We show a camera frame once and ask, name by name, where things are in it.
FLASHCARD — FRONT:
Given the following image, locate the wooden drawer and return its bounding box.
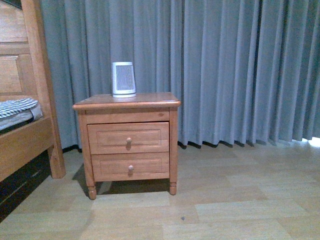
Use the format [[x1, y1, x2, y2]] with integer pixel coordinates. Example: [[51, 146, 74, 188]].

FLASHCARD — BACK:
[[91, 152, 170, 182], [87, 122, 169, 155]]

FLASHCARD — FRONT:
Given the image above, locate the wooden nightstand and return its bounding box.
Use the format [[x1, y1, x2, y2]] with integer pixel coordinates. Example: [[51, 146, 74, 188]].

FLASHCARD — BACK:
[[73, 92, 181, 200]]

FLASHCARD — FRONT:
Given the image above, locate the white cylindrical air purifier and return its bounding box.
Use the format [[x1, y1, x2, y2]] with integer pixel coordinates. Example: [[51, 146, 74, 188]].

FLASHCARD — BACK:
[[112, 62, 136, 98]]

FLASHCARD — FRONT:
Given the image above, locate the grey pleated curtain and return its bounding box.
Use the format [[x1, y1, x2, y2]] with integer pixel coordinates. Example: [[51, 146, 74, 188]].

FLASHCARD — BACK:
[[40, 0, 320, 148]]

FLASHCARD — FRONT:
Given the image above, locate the checkered grey bedding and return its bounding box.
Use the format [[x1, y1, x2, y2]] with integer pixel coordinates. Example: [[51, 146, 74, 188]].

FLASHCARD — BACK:
[[0, 98, 43, 132]]

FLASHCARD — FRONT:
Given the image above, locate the wooden bed frame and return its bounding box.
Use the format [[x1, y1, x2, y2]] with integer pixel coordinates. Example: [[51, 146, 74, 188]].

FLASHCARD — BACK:
[[0, 0, 66, 180]]

